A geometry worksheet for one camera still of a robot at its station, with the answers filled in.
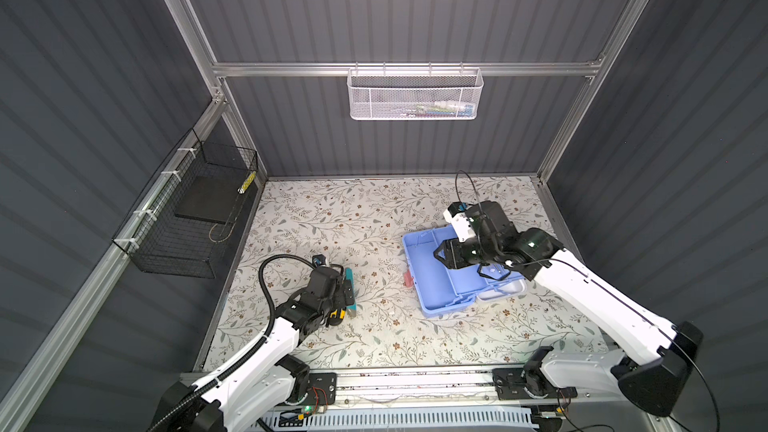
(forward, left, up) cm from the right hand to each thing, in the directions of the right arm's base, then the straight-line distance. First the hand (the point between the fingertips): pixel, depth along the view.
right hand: (442, 254), depth 73 cm
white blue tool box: (0, -3, -21) cm, 22 cm away
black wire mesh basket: (+4, +63, +8) cm, 64 cm away
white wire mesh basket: (+77, +3, -1) cm, 77 cm away
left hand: (-2, +29, -16) cm, 33 cm away
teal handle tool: (-7, +25, -19) cm, 32 cm away
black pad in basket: (+13, +61, +8) cm, 62 cm away
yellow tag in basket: (+19, +53, +7) cm, 56 cm away
